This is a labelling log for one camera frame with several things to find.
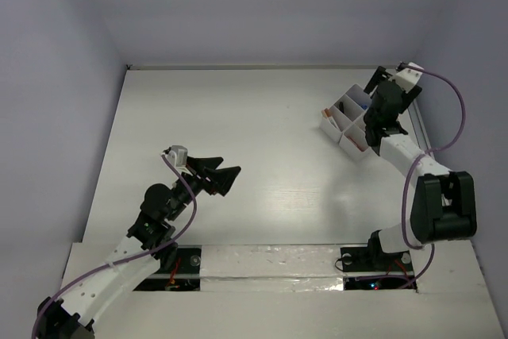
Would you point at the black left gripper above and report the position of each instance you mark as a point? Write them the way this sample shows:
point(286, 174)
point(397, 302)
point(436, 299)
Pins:
point(200, 176)

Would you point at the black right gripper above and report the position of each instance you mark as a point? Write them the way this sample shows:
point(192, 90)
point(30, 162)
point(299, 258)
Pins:
point(381, 75)

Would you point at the white brown-capped marker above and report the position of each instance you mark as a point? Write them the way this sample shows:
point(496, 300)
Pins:
point(329, 117)

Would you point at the pink highlighter pen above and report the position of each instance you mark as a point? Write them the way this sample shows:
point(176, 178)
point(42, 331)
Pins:
point(357, 145)

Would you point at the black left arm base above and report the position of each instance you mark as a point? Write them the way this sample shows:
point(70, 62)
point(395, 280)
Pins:
point(182, 275)

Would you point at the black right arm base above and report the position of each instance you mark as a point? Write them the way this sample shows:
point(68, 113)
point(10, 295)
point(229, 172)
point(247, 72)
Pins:
point(369, 268)

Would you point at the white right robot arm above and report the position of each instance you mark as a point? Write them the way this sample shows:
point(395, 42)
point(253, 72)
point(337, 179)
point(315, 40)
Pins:
point(438, 204)

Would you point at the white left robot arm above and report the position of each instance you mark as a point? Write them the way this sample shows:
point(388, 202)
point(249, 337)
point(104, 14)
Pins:
point(74, 310)

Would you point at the white divided organizer tray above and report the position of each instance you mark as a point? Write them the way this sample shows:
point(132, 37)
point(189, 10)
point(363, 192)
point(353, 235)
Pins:
point(350, 124)

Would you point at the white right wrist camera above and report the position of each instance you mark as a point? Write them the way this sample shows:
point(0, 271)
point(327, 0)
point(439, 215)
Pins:
point(407, 76)

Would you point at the aluminium rail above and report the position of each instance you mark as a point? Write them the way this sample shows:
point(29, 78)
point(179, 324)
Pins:
point(418, 126)

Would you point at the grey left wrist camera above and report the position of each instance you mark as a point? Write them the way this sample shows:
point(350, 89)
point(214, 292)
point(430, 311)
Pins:
point(175, 158)

